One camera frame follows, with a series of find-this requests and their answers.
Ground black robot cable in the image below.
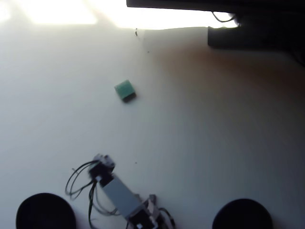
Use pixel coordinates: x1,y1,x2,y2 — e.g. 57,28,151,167
64,159,101,201
87,180,122,229

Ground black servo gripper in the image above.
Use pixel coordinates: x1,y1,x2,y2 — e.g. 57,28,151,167
87,154,117,187

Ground black round bowl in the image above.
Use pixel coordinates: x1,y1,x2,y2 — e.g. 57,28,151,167
212,198,274,229
16,192,77,229

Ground teal foam cube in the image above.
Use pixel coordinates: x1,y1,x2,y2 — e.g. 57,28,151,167
114,80,137,104

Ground thin black background cable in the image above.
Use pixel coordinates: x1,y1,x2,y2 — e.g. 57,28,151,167
212,10,237,23

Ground black rectangular box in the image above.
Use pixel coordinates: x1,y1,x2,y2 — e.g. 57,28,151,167
207,25,305,50

